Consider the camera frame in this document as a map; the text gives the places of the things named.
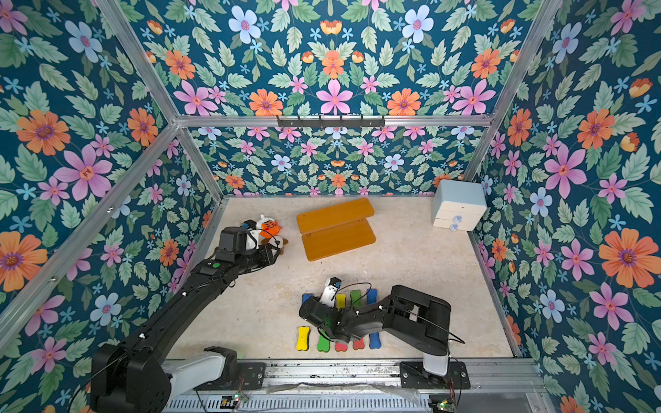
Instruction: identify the yellow eraser top shelf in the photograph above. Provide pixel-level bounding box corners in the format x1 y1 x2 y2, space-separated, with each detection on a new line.
295 326 311 352

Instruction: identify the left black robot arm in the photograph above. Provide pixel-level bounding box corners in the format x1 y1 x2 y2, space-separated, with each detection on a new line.
90 226 282 412

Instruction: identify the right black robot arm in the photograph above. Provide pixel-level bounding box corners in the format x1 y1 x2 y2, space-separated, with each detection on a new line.
299 285 459 377

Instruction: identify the yellow eraser bottom shelf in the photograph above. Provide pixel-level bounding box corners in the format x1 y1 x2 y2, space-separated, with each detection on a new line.
335 294 347 310

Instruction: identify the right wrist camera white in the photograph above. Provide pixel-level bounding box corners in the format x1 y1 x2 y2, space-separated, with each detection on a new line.
319 277 342 308

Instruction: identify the wooden two-tier shelf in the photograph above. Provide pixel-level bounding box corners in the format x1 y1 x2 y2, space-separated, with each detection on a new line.
296 199 376 262

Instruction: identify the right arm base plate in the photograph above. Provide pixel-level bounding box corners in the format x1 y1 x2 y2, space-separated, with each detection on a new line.
399 360 471 391

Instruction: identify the orange plush pouch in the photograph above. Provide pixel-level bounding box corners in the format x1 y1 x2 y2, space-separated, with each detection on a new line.
256 214 282 239

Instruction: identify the black wall hook rack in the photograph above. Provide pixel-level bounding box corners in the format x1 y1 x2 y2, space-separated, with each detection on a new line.
276 115 386 129

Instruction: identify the green eraser top shelf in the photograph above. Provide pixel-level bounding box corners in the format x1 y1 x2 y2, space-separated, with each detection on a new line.
317 337 332 353

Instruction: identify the light blue drawer cabinet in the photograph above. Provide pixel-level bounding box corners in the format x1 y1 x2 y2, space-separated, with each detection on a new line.
431 180 487 232

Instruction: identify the green eraser shelf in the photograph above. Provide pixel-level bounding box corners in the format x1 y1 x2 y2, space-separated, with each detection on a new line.
317 337 332 353
349 289 363 309

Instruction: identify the red eraser top shelf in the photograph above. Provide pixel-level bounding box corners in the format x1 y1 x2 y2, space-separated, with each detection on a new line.
335 342 348 353
352 338 365 350

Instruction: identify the green eraser bottom shelf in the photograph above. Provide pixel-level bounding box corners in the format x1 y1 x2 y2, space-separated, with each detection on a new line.
349 289 363 309

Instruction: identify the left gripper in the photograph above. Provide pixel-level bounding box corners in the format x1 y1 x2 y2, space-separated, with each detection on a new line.
232 241 282 274

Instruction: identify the blue eraser top shelf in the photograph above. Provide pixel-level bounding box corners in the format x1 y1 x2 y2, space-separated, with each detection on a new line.
368 332 382 349

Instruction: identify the yellow eraser shelf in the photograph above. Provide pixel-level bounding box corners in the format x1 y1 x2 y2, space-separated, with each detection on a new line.
295 326 311 352
335 294 347 310

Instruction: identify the aluminium front rail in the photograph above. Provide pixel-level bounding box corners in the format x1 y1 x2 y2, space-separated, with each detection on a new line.
160 358 555 412

